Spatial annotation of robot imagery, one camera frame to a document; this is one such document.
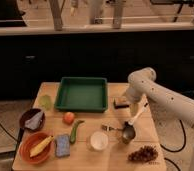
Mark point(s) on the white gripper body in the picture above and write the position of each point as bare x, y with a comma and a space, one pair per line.
134, 108

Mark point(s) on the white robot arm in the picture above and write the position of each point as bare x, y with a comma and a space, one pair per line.
143, 82

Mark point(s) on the white cup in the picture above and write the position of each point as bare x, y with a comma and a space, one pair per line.
98, 141

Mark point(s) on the green plastic tray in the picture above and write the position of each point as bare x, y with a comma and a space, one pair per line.
82, 94

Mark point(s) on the orange tomato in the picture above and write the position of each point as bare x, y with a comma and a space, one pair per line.
68, 118

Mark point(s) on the green chili pepper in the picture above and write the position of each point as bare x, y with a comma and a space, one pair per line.
73, 134

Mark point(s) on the blue sponge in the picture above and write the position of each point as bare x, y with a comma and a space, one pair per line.
62, 145

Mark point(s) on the light green lettuce leaf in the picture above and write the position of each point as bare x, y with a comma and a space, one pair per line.
45, 102

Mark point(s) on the yellow corn cob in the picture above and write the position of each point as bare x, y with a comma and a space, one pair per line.
40, 147

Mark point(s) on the dark brown bowl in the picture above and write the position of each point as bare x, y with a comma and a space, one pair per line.
28, 115

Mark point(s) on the grey crumpled cloth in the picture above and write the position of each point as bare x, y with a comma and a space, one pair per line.
34, 122

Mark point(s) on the orange bowl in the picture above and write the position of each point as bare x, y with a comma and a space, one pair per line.
30, 142

